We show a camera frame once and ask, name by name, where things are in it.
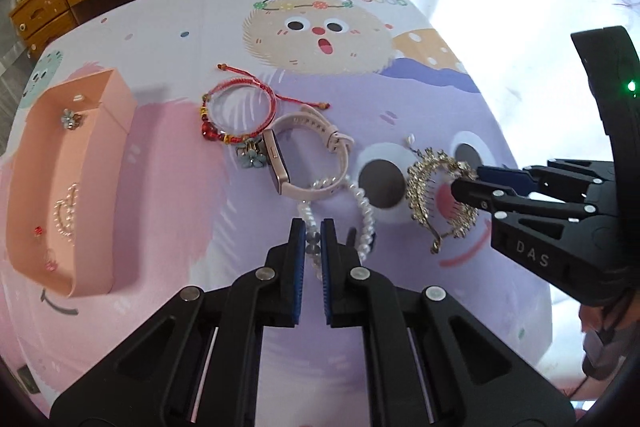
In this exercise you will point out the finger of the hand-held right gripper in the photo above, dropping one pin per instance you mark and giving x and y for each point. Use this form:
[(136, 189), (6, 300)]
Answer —
[(502, 174), (470, 194)]

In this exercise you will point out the pink smart watch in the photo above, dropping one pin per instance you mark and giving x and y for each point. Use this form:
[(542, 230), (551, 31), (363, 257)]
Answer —
[(305, 187)]

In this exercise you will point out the cartoon printed tablecloth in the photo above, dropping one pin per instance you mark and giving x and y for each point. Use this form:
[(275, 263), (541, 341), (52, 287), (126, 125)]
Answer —
[(200, 207)]

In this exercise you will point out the pink bead earring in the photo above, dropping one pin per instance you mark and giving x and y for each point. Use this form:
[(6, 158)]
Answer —
[(49, 264)]

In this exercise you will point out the red bead earring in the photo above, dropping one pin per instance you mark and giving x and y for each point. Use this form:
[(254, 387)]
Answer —
[(37, 232)]

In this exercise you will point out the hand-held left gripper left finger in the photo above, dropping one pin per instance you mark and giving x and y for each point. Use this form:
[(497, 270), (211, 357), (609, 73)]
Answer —
[(298, 267)]

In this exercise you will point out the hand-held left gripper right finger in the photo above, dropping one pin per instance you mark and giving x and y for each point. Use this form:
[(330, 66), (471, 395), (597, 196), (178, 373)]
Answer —
[(327, 267)]

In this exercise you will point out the pearl earring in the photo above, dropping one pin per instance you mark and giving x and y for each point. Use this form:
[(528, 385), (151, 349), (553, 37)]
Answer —
[(410, 140)]

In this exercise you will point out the person's right hand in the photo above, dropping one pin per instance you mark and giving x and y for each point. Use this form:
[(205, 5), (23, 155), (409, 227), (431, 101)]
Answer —
[(592, 319)]

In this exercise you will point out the gold leaf hair comb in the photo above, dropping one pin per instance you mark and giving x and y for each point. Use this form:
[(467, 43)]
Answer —
[(425, 202)]

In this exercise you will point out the blue flower earring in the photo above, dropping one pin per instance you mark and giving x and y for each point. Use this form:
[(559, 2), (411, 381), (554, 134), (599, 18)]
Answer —
[(70, 119), (250, 157)]

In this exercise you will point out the pink plastic box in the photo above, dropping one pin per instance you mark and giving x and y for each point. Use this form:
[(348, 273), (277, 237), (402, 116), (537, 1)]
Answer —
[(95, 227)]

